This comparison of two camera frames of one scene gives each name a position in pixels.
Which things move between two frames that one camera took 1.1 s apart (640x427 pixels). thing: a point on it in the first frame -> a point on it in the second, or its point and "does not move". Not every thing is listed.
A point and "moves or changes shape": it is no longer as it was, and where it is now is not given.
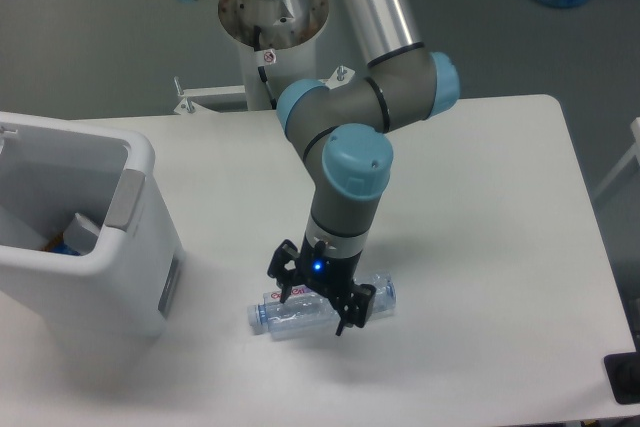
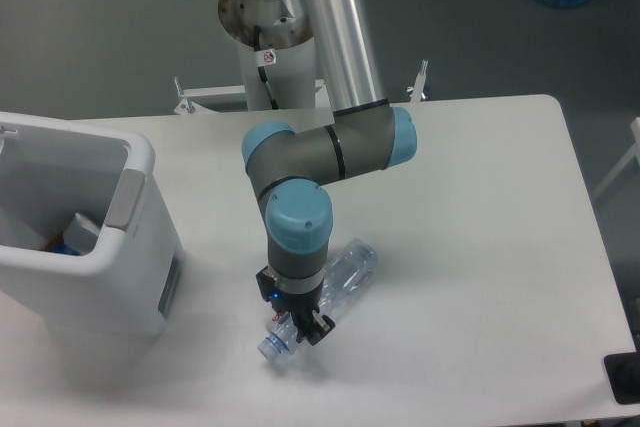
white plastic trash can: [124, 287] does not move
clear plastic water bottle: [309, 312] moves or changes shape
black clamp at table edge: [623, 373] does not move
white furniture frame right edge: [634, 151] does not move
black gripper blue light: [326, 272] -> [298, 306]
